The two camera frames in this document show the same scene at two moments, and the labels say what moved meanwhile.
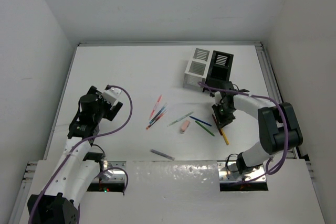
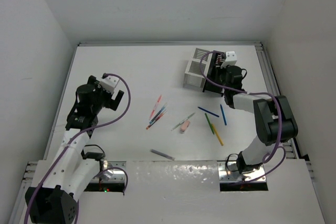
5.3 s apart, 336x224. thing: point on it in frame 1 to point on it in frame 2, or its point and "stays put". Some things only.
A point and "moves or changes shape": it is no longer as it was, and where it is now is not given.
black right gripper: (222, 121) to (219, 72)
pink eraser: (185, 125) stays put
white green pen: (180, 118) moves or changes shape
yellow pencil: (224, 136) to (221, 142)
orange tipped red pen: (155, 120) stays put
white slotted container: (197, 69) stays put
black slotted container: (219, 71) stays put
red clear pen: (155, 106) stays put
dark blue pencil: (200, 120) to (208, 112)
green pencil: (204, 128) to (209, 123)
